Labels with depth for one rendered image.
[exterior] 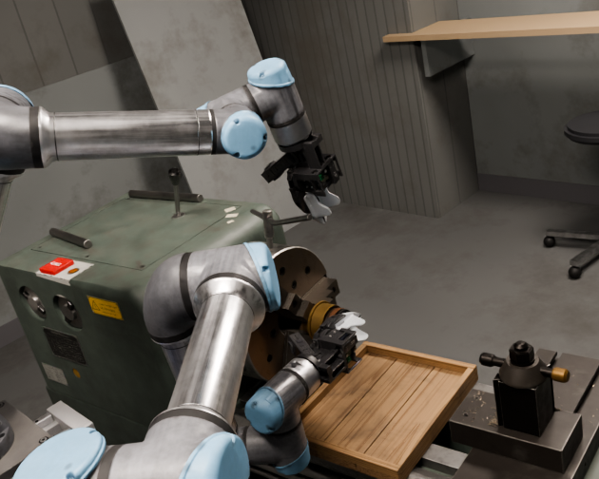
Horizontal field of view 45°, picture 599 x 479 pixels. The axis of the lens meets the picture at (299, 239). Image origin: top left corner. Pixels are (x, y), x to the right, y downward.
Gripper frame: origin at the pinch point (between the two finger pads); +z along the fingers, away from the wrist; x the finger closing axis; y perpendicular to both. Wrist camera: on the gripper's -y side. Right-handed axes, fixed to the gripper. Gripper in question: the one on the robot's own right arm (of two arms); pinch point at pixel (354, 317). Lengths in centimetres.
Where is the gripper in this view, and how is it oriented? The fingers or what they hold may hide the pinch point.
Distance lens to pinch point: 159.5
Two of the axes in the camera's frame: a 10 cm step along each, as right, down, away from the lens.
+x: -2.1, -8.9, -4.1
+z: 6.0, -4.5, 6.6
